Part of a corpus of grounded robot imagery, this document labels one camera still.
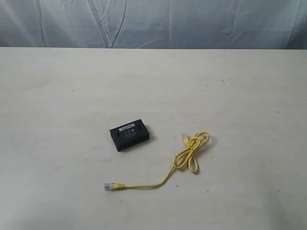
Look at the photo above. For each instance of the small black electronic box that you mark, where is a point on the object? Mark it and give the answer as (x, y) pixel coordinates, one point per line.
(129, 137)

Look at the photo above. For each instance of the grey wrinkled backdrop cloth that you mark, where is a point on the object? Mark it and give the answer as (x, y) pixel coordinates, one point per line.
(157, 24)

